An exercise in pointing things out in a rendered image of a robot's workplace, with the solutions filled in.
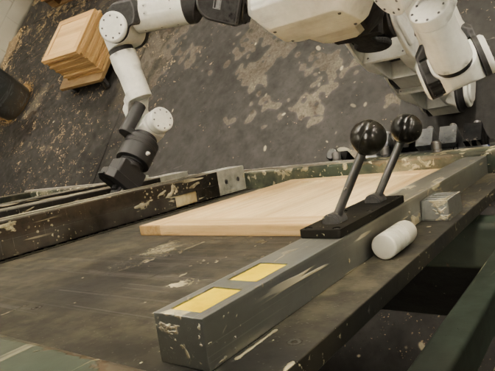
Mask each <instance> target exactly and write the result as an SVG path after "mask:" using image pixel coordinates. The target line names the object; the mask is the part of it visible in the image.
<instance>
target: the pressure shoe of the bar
mask: <svg viewBox="0 0 495 371"><path fill-rule="evenodd" d="M175 201H176V205H177V208H179V207H181V206H184V205H188V204H192V203H194V202H197V195H196V191H193V192H189V193H186V194H181V195H178V196H175Z"/></svg>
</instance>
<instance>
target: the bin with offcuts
mask: <svg viewBox="0 0 495 371"><path fill-rule="evenodd" d="M29 95H30V92H29V89H28V88H27V87H26V86H24V85H23V84H21V83H20V82H19V81H18V80H16V79H15V78H13V77H12V76H10V75H9V74H8V73H7V72H5V71H4V70H2V69H1V68H0V117H1V118H3V119H6V120H8V121H9V120H13V119H15V118H16V117H17V116H18V115H19V114H20V113H21V112H22V110H23V109H24V108H25V106H26V105H27V102H28V100H29Z"/></svg>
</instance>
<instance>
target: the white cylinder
mask: <svg viewBox="0 0 495 371"><path fill-rule="evenodd" d="M416 236H417V229H416V226H415V225H414V224H413V223H412V222H410V221H406V220H404V221H400V222H397V223H395V224H394V225H392V226H391V227H389V228H388V229H386V230H385V231H383V232H381V233H380V234H379V235H377V236H375V237H374V239H373V241H372V244H371V246H372V250H373V252H374V254H375V255H376V256H377V257H379V258H381V259H385V260H388V259H391V258H393V257H394V256H395V255H397V254H398V253H399V252H401V251H402V250H403V249H404V248H405V247H407V246H408V245H409V244H411V243H412V242H413V241H414V240H415V238H416Z"/></svg>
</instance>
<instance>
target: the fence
mask: <svg viewBox="0 0 495 371"><path fill-rule="evenodd" d="M487 173H488V165H487V157H486V155H485V156H476V157H467V158H461V159H459V160H457V161H455V162H454V163H451V164H449V165H448V166H445V167H443V168H442V169H439V170H437V171H436V172H433V173H431V174H429V175H427V176H426V177H423V178H421V179H420V180H417V181H415V182H414V183H411V184H409V185H407V186H405V187H403V188H401V189H399V190H398V191H395V192H393V193H392V194H389V195H388V196H396V195H403V196H404V202H403V203H401V204H400V205H398V206H396V207H395V208H393V209H391V210H389V211H388V212H386V213H384V214H382V215H381V216H379V217H377V218H375V219H374V220H372V221H370V222H369V223H367V224H365V225H363V226H361V227H359V228H358V229H356V230H354V231H353V232H351V233H349V234H348V235H346V236H343V237H342V238H301V239H299V240H297V241H295V242H293V243H291V244H289V245H287V246H285V247H283V248H281V249H279V250H277V251H275V252H273V253H271V254H269V255H267V256H265V257H263V258H261V259H259V260H257V261H255V262H253V263H251V264H249V265H247V266H245V267H243V268H241V269H239V270H237V271H235V272H233V273H231V274H229V275H227V276H225V277H223V278H221V279H219V280H217V281H215V282H213V283H211V284H209V285H207V286H205V287H203V288H201V289H199V290H197V291H195V292H193V293H191V294H189V295H187V296H185V297H183V298H181V299H179V300H177V301H175V302H173V303H171V304H169V305H167V306H165V307H163V308H161V309H159V310H157V311H155V312H154V317H155V325H156V330H157V334H158V343H159V347H160V352H161V360H162V361H163V362H167V363H170V364H176V365H180V366H184V367H190V368H193V369H197V370H202V371H213V370H214V369H216V368H217V367H218V366H219V365H221V364H222V363H224V362H225V361H227V360H228V359H229V358H231V357H232V356H234V355H235V354H237V353H238V352H239V351H240V350H242V349H243V348H245V347H247V346H248V345H249V344H250V343H252V342H253V341H255V340H256V339H257V338H259V337H260V336H261V335H263V334H264V333H266V332H267V331H269V330H270V329H271V328H273V327H274V326H276V325H277V324H278V323H280V322H281V321H282V320H284V319H286V318H287V317H288V316H289V315H291V314H292V313H294V312H295V311H297V310H298V309H299V308H300V307H302V306H303V305H305V304H306V303H308V302H309V301H310V300H312V299H313V298H315V297H316V296H318V295H319V294H320V293H321V292H323V291H325V290H326V289H327V288H328V287H330V286H331V285H333V284H334V283H336V282H337V281H338V280H339V279H341V278H343V277H344V276H345V275H347V274H348V273H349V272H351V271H352V270H354V269H355V268H357V267H358V266H359V265H360V264H362V263H363V262H365V261H366V260H368V259H369V258H370V257H372V256H373V255H375V254H374V252H373V250H372V246H371V244H372V241H373V239H374V237H375V236H377V235H379V234H380V233H381V232H383V231H385V230H386V229H388V228H389V227H391V226H392V225H394V224H395V223H397V222H400V221H404V220H406V221H410V222H412V223H413V224H414V225H417V224H418V223H419V222H421V221H422V213H421V200H423V199H425V198H427V197H428V196H429V195H431V194H433V193H435V192H436V193H441V192H457V191H460V193H461V192H462V191H464V190H466V189H467V188H468V187H469V186H471V185H472V184H474V183H475V182H477V181H478V180H479V179H480V178H482V177H484V176H485V175H486V174H487ZM259 264H284V265H285V266H283V267H281V268H280V269H278V270H276V271H274V272H272V273H271V274H269V275H267V276H266V277H264V278H262V279H260V280H258V281H245V280H231V279H232V278H235V277H236V276H238V275H240V274H242V273H243V272H246V271H248V270H249V269H252V268H253V267H255V266H258V265H259ZM213 288H217V289H233V290H240V291H238V292H237V293H235V294H233V295H231V296H230V297H228V298H226V299H224V300H222V301H221V302H219V303H217V304H215V305H213V306H212V307H210V308H208V309H206V310H204V311H202V312H201V313H200V312H193V311H183V310H177V309H173V308H176V307H178V306H179V305H182V304H184V303H186V302H188V301H189V300H191V299H193V298H195V297H197V296H199V295H201V294H203V293H205V292H207V291H209V290H211V289H213Z"/></svg>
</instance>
